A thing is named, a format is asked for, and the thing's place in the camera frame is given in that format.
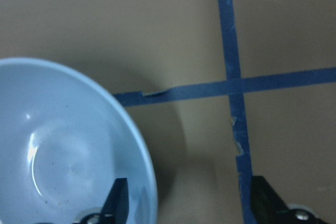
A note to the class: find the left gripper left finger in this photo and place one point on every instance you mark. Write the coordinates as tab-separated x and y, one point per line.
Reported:
116	205

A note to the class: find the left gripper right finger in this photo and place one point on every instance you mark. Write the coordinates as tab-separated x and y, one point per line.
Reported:
266	205

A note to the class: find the blue bowl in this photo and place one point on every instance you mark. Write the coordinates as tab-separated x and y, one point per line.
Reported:
64	141

